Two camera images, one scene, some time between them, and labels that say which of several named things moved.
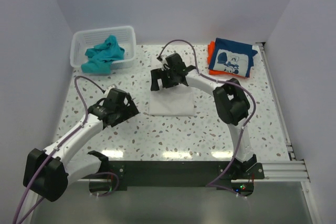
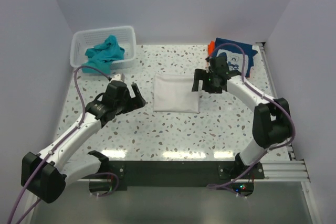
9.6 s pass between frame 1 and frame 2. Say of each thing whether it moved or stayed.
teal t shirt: stayed
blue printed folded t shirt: stayed
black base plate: stayed
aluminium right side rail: stayed
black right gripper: moved
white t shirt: moved
